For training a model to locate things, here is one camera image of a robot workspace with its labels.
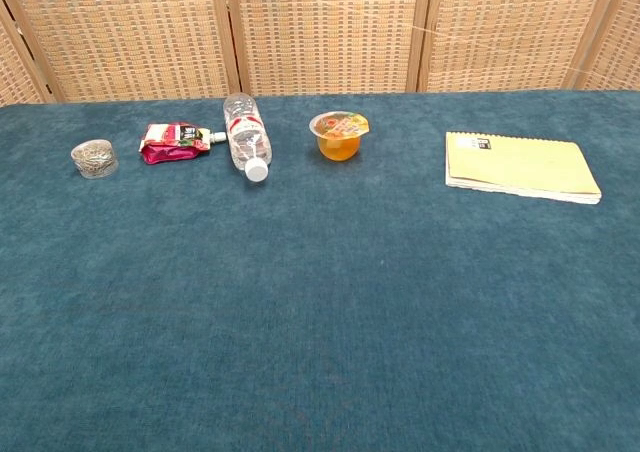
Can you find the orange jelly cup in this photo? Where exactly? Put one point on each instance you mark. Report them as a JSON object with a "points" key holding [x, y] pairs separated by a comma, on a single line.
{"points": [[339, 144]]}

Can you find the clear plastic water bottle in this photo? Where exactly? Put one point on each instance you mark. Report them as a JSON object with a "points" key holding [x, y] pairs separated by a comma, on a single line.
{"points": [[247, 137]]}

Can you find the blue table cloth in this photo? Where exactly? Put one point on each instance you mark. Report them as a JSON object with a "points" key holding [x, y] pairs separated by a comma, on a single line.
{"points": [[320, 322]]}

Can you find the red drink pouch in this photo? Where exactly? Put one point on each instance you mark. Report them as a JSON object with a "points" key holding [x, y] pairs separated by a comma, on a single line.
{"points": [[170, 144]]}

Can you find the bamboo folding screen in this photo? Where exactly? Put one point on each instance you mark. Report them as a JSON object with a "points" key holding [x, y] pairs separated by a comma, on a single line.
{"points": [[325, 32]]}

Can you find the tan spiral notebook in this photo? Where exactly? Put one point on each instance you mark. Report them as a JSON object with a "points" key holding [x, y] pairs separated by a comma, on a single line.
{"points": [[520, 167]]}

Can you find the small clear jar of clips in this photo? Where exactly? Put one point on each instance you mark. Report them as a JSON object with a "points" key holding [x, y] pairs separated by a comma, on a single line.
{"points": [[95, 161]]}

